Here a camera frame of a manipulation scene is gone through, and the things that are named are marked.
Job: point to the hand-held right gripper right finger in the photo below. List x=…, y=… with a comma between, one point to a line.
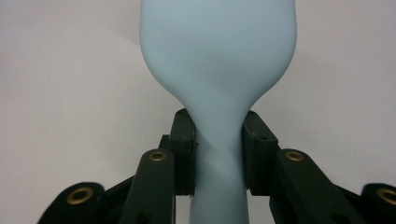
x=261, y=155

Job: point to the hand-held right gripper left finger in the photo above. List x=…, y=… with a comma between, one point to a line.
x=182, y=155

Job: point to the light blue spoon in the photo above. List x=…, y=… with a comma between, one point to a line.
x=218, y=62

